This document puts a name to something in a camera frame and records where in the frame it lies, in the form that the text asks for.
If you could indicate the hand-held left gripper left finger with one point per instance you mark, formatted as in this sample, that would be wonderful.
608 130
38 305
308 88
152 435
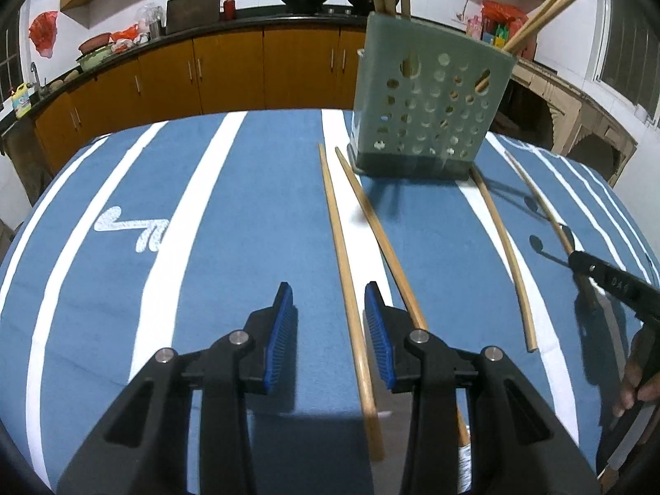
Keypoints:
281 340

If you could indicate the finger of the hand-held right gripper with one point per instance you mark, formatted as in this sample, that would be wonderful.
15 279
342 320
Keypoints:
613 283

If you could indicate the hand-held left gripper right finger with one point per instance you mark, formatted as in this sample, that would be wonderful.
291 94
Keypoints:
379 340

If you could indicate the grey perforated chopstick holder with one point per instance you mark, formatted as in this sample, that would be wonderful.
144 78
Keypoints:
428 41

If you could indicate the person's right hand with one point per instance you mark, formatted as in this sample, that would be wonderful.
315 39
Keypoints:
644 371

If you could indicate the blue striped tablecloth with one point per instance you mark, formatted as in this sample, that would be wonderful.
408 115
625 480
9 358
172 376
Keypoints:
232 216

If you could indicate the white cup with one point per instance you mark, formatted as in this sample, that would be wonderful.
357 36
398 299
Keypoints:
642 116

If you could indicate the worn white wooden sideboard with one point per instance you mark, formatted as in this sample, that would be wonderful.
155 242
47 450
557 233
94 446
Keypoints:
567 98

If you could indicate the large barred window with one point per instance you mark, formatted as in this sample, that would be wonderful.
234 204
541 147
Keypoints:
629 46

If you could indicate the green bottle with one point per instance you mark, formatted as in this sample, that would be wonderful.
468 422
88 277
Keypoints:
499 36

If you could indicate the wooden base cabinets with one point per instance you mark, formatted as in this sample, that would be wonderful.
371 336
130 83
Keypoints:
227 72

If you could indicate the pink bottle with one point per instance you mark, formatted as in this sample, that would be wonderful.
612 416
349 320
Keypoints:
473 28

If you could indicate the big red plastic bag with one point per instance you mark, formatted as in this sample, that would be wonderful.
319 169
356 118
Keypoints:
500 10

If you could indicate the black kitchen countertop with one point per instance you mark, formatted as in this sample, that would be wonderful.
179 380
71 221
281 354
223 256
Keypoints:
258 20

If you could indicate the gas stove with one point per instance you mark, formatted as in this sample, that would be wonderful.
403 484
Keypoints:
338 10

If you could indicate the metal cup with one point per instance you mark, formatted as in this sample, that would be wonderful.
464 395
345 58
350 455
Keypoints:
154 30

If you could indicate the red bottle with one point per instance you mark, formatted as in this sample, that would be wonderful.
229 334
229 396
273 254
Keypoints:
229 8

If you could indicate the green basin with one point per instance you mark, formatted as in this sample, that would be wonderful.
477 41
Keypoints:
95 59

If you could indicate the crumpled red plastic bag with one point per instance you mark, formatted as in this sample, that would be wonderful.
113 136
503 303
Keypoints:
125 38

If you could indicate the dark cutting board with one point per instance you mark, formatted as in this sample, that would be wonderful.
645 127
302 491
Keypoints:
193 10

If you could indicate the red basin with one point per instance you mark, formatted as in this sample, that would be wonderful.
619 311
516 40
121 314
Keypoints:
95 42

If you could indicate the yellow detergent bottle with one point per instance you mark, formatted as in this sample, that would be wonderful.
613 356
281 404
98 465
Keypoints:
21 102

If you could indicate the clear plastic bag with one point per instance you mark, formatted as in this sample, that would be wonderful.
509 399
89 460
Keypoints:
150 13

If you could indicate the metal faucet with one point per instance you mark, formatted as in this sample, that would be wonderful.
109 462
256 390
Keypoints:
37 80

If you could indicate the red plastic bag on wall hook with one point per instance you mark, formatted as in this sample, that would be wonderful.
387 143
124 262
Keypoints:
44 33

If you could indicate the barred window with white frame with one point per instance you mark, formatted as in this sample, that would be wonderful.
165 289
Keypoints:
10 62

